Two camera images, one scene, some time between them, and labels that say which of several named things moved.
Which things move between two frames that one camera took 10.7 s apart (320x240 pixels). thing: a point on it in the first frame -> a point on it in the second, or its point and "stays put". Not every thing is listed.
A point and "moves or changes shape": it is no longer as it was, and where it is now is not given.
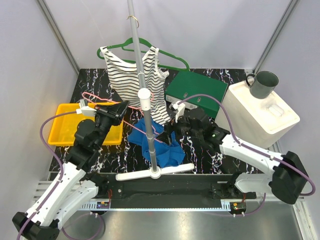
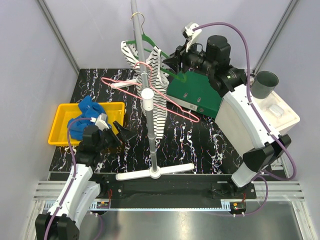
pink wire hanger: x=137 y=108 -> x=195 y=118
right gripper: x=170 y=128 -> x=181 y=55
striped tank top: x=124 y=78 moves or changes shape
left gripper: x=115 y=112 -> x=126 y=134
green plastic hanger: x=186 y=68 -> x=181 y=78
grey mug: x=263 y=84 stays put
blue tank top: x=166 y=154 moves or changes shape
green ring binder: x=185 y=84 stays put
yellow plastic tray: x=64 y=127 stays put
